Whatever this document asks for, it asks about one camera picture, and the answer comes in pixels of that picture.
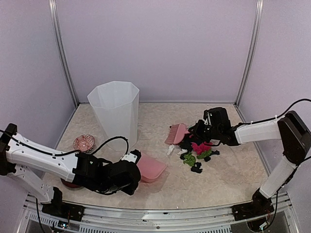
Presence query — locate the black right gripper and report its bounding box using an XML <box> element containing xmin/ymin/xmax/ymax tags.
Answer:
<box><xmin>189</xmin><ymin>119</ymin><xmax>222</xmax><ymax>143</ymax></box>

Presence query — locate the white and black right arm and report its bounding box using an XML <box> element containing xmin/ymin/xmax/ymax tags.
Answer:
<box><xmin>189</xmin><ymin>107</ymin><xmax>311</xmax><ymax>216</ymax></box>

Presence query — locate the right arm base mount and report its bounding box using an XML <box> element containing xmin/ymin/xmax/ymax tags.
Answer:
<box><xmin>231</xmin><ymin>189</ymin><xmax>275</xmax><ymax>221</ymax></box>

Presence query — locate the green paper scrap near dustpan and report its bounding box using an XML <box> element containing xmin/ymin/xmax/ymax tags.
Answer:
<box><xmin>183</xmin><ymin>153</ymin><xmax>196</xmax><ymax>167</ymax></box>

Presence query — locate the black paper scrap right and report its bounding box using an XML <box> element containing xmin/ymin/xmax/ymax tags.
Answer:
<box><xmin>190</xmin><ymin>162</ymin><xmax>203</xmax><ymax>174</ymax></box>

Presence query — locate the pile of coloured paper scraps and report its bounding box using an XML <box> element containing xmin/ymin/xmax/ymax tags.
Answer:
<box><xmin>178</xmin><ymin>135</ymin><xmax>220</xmax><ymax>162</ymax></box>

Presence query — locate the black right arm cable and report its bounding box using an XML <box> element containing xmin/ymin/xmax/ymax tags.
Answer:
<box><xmin>233</xmin><ymin>98</ymin><xmax>311</xmax><ymax>127</ymax></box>

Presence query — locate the red floral lacquer bowl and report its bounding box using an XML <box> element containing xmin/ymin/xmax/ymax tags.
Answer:
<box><xmin>61</xmin><ymin>179</ymin><xmax>83</xmax><ymax>189</ymax></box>

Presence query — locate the pink hand brush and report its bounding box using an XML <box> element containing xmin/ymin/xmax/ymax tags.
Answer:
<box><xmin>164</xmin><ymin>123</ymin><xmax>189</xmax><ymax>145</ymax></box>

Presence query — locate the red patterned glass bowl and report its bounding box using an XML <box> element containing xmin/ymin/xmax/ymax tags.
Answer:
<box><xmin>72</xmin><ymin>134</ymin><xmax>95</xmax><ymax>153</ymax></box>

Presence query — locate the aluminium front rail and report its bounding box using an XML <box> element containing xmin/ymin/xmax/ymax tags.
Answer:
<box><xmin>23</xmin><ymin>194</ymin><xmax>294</xmax><ymax>233</ymax></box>

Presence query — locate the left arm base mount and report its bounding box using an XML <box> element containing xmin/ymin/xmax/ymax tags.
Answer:
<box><xmin>42</xmin><ymin>187</ymin><xmax>85</xmax><ymax>222</ymax></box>

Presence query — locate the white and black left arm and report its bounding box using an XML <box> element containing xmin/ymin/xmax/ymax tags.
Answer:
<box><xmin>0</xmin><ymin>123</ymin><xmax>141</xmax><ymax>216</ymax></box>

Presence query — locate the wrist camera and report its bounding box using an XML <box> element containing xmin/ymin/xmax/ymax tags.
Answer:
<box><xmin>203</xmin><ymin>109</ymin><xmax>216</xmax><ymax>126</ymax></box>
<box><xmin>121</xmin><ymin>150</ymin><xmax>141</xmax><ymax>164</ymax></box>

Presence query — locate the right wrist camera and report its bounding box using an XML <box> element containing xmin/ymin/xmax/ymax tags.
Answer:
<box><xmin>203</xmin><ymin>109</ymin><xmax>216</xmax><ymax>126</ymax></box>

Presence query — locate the pink plastic dustpan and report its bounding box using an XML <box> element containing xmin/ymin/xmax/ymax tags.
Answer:
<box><xmin>137</xmin><ymin>153</ymin><xmax>167</xmax><ymax>183</ymax></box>

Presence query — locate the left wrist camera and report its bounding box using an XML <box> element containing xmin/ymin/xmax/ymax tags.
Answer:
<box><xmin>121</xmin><ymin>150</ymin><xmax>141</xmax><ymax>164</ymax></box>

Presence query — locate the translucent white plastic bin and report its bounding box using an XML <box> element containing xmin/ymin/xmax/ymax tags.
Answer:
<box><xmin>87</xmin><ymin>81</ymin><xmax>139</xmax><ymax>148</ymax></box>

